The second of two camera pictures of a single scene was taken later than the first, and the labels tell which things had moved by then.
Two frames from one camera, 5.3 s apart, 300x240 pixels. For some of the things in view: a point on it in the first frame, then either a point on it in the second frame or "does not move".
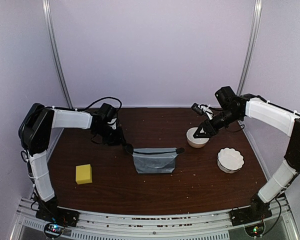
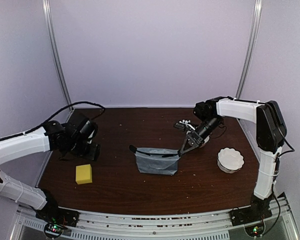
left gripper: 117,140 → 94,153
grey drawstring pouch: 154,160 does not move
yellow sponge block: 83,174 does not move
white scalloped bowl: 229,160 does not move
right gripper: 210,129 → 191,136
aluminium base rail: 92,225 does not move
